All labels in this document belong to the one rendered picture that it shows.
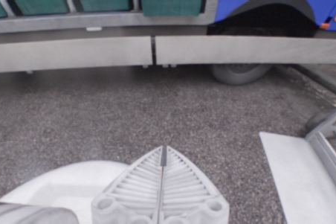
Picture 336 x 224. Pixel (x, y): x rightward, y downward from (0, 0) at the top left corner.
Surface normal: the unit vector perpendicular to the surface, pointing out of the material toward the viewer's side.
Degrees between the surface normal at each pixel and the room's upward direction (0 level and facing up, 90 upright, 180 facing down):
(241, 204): 0
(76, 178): 1
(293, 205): 0
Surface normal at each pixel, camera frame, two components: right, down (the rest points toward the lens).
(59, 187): -0.01, 0.40
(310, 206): 0.00, -0.72
